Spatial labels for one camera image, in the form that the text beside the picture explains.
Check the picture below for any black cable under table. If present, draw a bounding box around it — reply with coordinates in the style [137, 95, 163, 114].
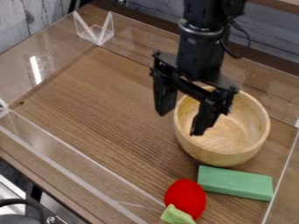
[0, 198, 45, 224]

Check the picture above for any green rectangular sponge block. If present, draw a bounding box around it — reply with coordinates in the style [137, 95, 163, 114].
[198, 165, 274, 201]

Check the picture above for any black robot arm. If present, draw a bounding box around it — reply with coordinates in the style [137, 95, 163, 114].
[151, 0, 247, 136]

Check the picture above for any red felt strawberry toy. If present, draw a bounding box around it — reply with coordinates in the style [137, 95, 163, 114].
[161, 178, 207, 224]

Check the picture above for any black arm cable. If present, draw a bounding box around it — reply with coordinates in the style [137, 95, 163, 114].
[218, 17, 253, 60]

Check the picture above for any clear acrylic corner bracket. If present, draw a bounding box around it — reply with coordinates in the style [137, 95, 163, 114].
[73, 11, 115, 46]

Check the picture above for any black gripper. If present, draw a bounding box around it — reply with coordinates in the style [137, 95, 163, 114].
[151, 19, 238, 136]

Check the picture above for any light wooden bowl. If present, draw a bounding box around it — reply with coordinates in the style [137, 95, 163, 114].
[174, 91, 272, 167]

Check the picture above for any clear acrylic front wall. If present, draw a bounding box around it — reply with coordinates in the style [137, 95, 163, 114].
[0, 99, 175, 224]

